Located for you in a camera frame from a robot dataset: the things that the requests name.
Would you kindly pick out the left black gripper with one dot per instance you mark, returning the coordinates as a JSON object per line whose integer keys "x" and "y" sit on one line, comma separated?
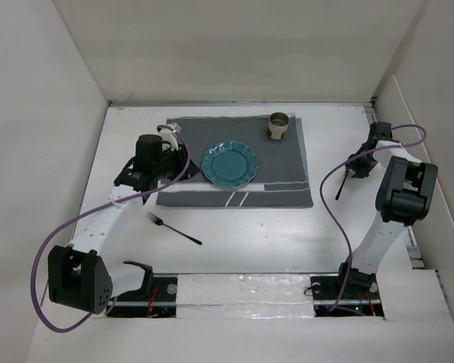
{"x": 181, "y": 156}

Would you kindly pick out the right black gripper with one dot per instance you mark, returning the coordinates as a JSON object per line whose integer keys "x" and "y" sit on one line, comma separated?
{"x": 362, "y": 172}

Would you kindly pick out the black fork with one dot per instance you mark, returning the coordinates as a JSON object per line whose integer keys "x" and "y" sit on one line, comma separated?
{"x": 159, "y": 222}

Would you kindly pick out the teal scalloped plate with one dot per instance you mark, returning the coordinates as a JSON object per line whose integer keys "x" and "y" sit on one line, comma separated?
{"x": 229, "y": 164}

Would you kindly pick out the black spoon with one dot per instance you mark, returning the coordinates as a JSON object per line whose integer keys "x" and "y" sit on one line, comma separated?
{"x": 338, "y": 194}

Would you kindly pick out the beige metal cup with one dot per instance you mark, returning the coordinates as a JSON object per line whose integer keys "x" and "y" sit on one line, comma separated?
{"x": 278, "y": 125}

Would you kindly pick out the grey striped placemat cloth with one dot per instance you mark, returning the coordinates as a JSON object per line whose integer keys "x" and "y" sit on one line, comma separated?
{"x": 281, "y": 180}

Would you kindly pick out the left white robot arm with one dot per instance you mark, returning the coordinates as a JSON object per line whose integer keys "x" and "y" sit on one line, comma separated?
{"x": 78, "y": 276}

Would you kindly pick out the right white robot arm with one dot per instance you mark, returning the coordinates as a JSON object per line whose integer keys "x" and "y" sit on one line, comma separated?
{"x": 403, "y": 198}

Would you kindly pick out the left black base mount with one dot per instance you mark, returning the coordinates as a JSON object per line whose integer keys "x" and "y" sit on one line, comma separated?
{"x": 158, "y": 301}

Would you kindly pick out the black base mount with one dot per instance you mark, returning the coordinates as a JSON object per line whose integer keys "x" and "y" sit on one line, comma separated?
{"x": 324, "y": 290}
{"x": 158, "y": 301}

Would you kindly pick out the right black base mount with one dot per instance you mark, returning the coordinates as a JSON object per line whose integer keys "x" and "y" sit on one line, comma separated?
{"x": 324, "y": 290}

